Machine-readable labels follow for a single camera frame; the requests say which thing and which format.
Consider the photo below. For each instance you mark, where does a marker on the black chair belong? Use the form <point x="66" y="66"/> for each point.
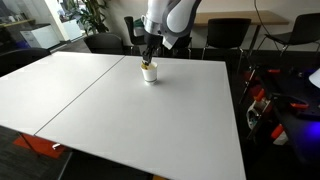
<point x="183" y="43"/>
<point x="303" y="28"/>
<point x="228" y="33"/>
<point x="104" y="43"/>
<point x="130" y="28"/>
<point x="20" y="58"/>

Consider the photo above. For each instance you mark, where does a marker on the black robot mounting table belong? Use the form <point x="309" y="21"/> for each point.
<point x="300" y="133"/>

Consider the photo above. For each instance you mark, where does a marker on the white planter box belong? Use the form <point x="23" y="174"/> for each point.
<point x="72" y="29"/>

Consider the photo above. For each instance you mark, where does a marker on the wooden wall shelf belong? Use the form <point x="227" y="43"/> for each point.
<point x="20" y="22"/>

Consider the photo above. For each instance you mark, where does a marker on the orange floor mat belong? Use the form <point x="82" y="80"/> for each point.
<point x="40" y="147"/>

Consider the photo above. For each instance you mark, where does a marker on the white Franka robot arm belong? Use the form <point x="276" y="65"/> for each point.
<point x="176" y="16"/>

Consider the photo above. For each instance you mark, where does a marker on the wooden table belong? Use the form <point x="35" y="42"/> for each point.
<point x="216" y="16"/>

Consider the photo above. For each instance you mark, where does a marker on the white paper cup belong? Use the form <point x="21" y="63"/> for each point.
<point x="150" y="76"/>

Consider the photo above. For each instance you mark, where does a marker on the blue bin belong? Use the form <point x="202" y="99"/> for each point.
<point x="22" y="44"/>

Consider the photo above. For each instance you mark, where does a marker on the bin with green bag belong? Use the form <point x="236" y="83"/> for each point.
<point x="138" y="26"/>

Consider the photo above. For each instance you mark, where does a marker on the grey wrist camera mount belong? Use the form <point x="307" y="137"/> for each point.
<point x="171" y="40"/>

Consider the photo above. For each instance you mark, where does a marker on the yellow pen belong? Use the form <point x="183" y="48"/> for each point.
<point x="143" y="67"/>

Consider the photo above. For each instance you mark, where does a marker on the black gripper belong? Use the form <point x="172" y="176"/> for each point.
<point x="152" y="43"/>

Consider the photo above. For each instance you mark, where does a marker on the green potted plant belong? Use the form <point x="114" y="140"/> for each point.
<point x="93" y="16"/>

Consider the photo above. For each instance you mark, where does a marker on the white low cabinet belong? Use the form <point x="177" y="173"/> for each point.
<point x="41" y="36"/>

